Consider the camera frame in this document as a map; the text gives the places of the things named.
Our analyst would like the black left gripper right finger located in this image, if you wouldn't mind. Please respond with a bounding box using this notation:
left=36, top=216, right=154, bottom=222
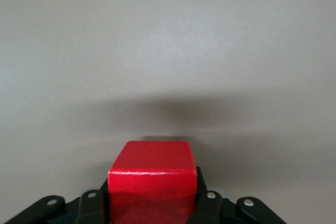
left=187, top=166, right=286, bottom=224

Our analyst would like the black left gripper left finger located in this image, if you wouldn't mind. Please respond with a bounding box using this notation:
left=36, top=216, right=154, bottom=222
left=4, top=178, right=110, bottom=224

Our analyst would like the red wooden block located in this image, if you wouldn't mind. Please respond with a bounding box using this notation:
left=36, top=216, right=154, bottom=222
left=107, top=140, right=198, bottom=224

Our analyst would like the brown table cover sheet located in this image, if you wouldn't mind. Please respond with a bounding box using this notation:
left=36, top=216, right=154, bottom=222
left=0, top=0, right=336, bottom=224

